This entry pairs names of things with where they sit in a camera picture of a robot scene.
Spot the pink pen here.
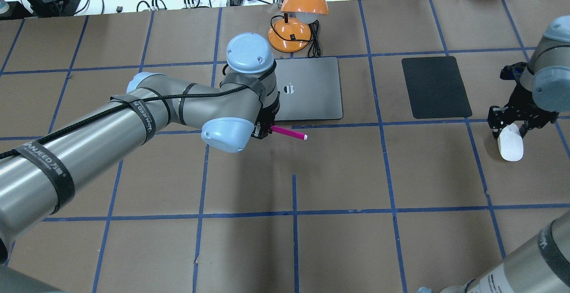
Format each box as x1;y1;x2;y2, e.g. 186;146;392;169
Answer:
271;125;308;141

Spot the white computer mouse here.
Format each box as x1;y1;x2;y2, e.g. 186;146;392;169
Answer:
497;124;524;162

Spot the black mousepad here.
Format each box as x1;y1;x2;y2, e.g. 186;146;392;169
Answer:
401;56;472;120

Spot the grey closed laptop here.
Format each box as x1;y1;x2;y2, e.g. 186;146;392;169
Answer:
275;57;343;121

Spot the orange desk lamp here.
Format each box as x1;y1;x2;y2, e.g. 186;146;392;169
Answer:
268;0;329;53

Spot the black lamp cable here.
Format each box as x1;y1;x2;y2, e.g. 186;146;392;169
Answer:
271;12;322;58

